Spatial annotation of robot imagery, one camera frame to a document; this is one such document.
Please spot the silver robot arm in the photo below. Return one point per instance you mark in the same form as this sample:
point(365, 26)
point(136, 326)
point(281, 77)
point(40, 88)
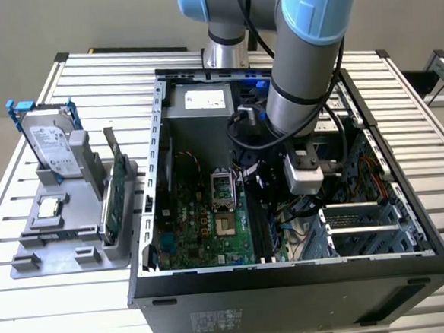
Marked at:
point(307, 73)

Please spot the black RAM slot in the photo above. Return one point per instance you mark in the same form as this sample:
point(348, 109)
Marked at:
point(258, 228)
point(264, 232)
point(254, 229)

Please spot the CPU socket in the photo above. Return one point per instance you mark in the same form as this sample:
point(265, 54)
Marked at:
point(226, 225)

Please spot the grey power supply unit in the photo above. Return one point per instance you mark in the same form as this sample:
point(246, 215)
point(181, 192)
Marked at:
point(201, 137)

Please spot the green motherboard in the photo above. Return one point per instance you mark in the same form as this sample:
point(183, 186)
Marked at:
point(188, 230)

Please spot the silver metal disk bay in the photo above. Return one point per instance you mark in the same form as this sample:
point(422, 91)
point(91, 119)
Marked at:
point(363, 217)

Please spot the silver drive cage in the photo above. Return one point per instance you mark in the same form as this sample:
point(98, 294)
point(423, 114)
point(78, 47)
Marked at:
point(341, 101)

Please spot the blue VGA port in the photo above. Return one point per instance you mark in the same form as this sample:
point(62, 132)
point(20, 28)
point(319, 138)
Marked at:
point(167, 242)

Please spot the black PC case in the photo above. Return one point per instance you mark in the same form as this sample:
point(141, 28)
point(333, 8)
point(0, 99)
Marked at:
point(292, 306)

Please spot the green graphics card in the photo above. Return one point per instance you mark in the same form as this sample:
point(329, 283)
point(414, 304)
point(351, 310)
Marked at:
point(117, 189)

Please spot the grey parts rack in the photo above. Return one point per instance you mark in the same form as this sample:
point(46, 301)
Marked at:
point(80, 207)

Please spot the hard disk in blue carrier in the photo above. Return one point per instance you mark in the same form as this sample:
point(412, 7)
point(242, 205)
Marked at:
point(51, 144)

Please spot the silver CPU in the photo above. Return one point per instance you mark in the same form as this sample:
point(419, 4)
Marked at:
point(49, 207)

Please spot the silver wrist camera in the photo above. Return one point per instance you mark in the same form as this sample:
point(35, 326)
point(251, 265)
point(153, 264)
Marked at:
point(303, 180)

